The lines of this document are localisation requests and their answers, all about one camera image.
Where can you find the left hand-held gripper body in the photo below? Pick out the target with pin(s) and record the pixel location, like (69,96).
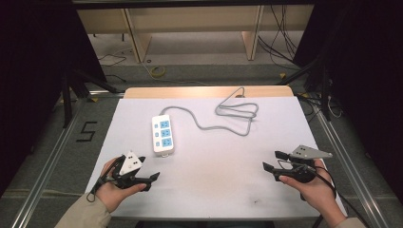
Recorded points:
(130,164)

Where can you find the black metal stand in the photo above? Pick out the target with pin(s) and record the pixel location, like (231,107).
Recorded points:
(67,101)
(323,95)

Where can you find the white power strip blue sockets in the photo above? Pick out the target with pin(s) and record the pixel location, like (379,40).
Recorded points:
(162,142)

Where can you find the person's right hand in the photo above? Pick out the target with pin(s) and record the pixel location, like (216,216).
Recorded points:
(316,196)

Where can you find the dark curtain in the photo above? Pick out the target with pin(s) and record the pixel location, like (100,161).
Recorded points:
(34,79)
(370,79)

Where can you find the short aluminium rail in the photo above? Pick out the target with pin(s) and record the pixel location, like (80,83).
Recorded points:
(106,93)

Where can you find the yellow tape roll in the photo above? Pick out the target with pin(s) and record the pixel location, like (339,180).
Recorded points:
(157,72)

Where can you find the aluminium floor rail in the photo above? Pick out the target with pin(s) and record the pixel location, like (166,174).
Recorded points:
(351,164)
(47,164)

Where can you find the white table mat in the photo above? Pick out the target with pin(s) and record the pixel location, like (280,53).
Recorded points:
(221,171)

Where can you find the person's left hand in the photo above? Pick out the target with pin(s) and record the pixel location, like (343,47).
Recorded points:
(111,193)

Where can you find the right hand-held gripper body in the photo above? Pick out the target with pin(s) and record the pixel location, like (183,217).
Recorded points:
(304,172)

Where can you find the light wooden desk frame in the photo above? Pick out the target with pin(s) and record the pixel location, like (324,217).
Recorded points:
(196,19)

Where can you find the wooden table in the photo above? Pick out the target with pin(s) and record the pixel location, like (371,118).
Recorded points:
(190,92)

